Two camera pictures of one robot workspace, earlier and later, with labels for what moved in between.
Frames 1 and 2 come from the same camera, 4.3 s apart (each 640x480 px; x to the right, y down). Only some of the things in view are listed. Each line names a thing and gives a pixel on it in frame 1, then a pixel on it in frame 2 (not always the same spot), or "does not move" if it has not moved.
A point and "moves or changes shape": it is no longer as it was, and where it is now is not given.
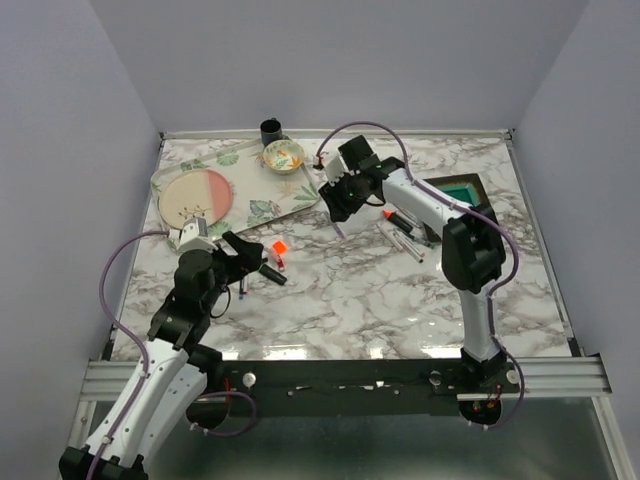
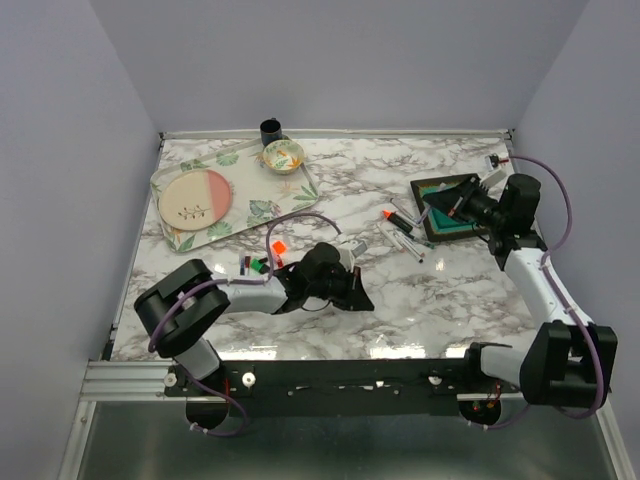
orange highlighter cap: x=279 y=247 does not move
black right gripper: x=330 y=194 to x=454 y=201
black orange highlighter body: x=392 y=216 does not move
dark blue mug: x=271 y=131 does not move
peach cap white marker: x=389 y=237 does not move
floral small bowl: x=283 y=157 does not move
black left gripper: x=248 y=256 to x=354 y=297
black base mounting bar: x=353 y=388 does not move
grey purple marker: x=339 y=230 moves or changes shape
